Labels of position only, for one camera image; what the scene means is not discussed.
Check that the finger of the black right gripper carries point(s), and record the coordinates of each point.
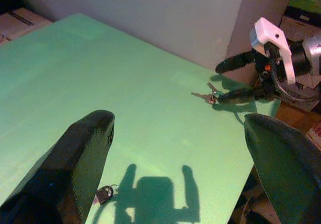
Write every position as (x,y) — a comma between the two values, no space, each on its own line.
(235,62)
(240,94)

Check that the white cabinet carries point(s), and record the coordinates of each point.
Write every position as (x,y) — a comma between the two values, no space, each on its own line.
(150,13)

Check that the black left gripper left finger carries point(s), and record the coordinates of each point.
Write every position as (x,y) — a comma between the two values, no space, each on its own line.
(62,163)

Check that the brown cardboard box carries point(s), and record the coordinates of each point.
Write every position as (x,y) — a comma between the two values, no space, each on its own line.
(15,25)

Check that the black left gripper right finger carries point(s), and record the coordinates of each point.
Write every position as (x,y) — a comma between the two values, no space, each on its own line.
(288,168)

